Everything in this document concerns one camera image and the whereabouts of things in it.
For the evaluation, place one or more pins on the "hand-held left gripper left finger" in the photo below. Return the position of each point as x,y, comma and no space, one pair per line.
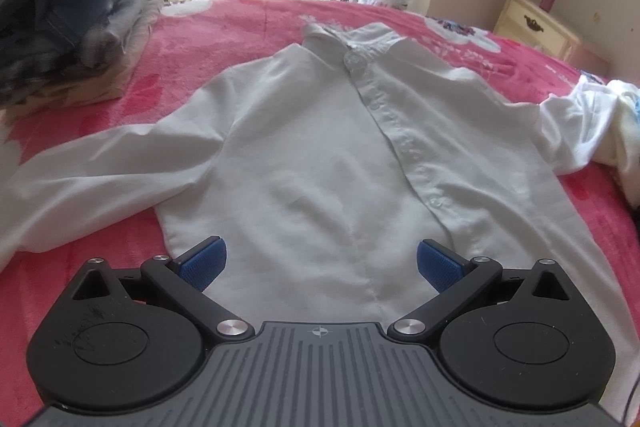
205,261

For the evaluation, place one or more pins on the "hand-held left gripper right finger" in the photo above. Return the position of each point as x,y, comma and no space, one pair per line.
439,263

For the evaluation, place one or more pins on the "white button shirt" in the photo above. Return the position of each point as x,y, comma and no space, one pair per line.
310,147

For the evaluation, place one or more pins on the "stack of folded dark clothes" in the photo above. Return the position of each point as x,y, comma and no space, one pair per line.
30,77

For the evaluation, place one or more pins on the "cream garment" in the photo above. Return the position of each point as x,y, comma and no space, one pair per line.
627,142

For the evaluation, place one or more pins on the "pink floral blanket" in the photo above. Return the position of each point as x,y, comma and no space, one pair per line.
215,27

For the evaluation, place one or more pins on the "light blue cloth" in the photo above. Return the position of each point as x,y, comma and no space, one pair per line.
636,109

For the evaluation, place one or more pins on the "cream nightstand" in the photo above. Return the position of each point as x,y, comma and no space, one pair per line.
545,32

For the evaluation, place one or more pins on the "blue folded jeans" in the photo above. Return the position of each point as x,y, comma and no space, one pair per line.
95,12

